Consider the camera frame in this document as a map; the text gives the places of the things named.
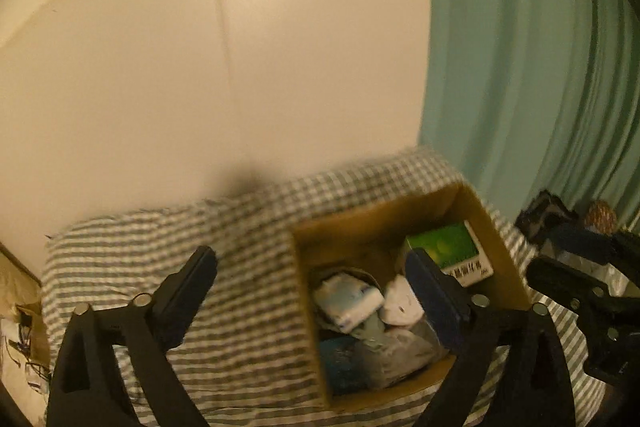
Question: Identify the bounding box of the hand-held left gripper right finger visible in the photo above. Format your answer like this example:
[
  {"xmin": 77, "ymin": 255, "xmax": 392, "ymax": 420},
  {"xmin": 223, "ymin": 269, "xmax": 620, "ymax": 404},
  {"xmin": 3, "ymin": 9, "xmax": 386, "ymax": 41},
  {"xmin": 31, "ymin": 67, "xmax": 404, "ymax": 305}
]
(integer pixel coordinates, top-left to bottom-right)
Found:
[{"xmin": 404, "ymin": 248, "xmax": 576, "ymax": 427}]

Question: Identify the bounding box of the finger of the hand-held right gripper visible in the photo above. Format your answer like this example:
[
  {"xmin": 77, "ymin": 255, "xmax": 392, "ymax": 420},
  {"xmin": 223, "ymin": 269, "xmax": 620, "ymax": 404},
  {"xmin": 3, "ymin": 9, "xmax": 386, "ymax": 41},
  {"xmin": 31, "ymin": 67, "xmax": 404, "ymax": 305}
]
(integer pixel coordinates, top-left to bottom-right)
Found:
[
  {"xmin": 527, "ymin": 257, "xmax": 640, "ymax": 323},
  {"xmin": 517, "ymin": 191, "xmax": 640, "ymax": 278}
]

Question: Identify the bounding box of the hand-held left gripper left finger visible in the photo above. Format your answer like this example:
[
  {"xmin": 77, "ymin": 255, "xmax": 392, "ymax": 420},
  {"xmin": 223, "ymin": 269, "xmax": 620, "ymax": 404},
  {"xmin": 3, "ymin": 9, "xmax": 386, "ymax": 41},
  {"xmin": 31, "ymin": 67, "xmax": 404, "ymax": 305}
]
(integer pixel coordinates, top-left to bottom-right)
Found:
[{"xmin": 46, "ymin": 246, "xmax": 219, "ymax": 427}]

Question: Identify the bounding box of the small white bottle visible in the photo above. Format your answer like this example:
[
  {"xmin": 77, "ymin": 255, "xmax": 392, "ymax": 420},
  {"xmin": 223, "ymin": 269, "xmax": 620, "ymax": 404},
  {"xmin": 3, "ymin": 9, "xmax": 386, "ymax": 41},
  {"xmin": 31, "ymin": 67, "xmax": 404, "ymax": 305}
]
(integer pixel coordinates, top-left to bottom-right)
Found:
[{"xmin": 382, "ymin": 276, "xmax": 426, "ymax": 325}]

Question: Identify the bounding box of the green white medicine box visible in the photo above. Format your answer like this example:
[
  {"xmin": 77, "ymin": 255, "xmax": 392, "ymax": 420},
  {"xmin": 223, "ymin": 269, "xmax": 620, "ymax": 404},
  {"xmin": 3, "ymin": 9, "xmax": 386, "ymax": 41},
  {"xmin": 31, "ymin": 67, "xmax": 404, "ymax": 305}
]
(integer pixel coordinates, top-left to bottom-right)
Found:
[{"xmin": 397, "ymin": 221, "xmax": 493, "ymax": 288}]

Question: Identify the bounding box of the clear jar with red label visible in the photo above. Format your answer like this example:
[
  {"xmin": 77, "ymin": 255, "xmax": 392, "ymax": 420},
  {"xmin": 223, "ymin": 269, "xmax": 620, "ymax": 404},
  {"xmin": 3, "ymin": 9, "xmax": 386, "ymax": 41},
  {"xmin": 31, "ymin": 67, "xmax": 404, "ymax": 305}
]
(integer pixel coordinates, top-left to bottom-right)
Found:
[{"xmin": 360, "ymin": 327, "xmax": 448, "ymax": 388}]

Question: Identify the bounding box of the brown tape roll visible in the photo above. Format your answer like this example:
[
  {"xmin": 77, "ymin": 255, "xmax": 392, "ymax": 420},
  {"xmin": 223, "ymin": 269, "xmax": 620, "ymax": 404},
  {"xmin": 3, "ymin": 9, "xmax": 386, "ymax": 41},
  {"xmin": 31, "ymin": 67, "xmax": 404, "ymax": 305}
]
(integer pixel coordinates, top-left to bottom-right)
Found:
[{"xmin": 320, "ymin": 264, "xmax": 386, "ymax": 295}]

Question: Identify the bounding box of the light blue white packet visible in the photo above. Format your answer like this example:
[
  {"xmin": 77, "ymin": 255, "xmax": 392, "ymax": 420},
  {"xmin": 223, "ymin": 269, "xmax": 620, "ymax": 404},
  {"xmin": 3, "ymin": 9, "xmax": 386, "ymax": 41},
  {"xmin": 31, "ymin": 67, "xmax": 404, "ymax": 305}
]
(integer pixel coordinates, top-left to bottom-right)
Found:
[{"xmin": 314, "ymin": 274, "xmax": 383, "ymax": 333}]

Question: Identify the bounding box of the large cardboard box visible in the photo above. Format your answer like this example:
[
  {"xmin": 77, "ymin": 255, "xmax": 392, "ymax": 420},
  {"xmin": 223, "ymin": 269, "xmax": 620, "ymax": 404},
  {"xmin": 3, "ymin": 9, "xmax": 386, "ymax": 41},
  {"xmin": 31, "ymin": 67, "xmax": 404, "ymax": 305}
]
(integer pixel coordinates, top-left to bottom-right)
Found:
[{"xmin": 291, "ymin": 181, "xmax": 532, "ymax": 410}]

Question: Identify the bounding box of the brown textured object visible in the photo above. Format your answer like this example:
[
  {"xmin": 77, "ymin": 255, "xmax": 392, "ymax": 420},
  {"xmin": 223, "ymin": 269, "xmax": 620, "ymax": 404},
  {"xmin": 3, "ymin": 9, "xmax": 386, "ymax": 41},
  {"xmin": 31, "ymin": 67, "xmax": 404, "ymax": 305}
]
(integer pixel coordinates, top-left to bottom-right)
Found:
[{"xmin": 584, "ymin": 201, "xmax": 619, "ymax": 234}]

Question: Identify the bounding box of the grey white checked blanket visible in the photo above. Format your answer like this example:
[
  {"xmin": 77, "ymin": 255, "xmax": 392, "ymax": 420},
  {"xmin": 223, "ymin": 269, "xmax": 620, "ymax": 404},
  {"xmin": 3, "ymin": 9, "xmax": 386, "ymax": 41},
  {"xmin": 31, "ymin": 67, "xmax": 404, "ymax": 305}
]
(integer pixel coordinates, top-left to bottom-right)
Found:
[{"xmin": 40, "ymin": 147, "xmax": 608, "ymax": 427}]

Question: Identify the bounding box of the teal curtain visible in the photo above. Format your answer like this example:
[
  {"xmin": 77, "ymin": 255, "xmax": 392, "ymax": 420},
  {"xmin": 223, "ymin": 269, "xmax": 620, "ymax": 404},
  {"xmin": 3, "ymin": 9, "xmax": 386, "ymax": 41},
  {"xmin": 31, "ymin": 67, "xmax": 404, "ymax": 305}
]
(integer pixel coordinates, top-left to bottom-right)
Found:
[{"xmin": 417, "ymin": 0, "xmax": 640, "ymax": 238}]

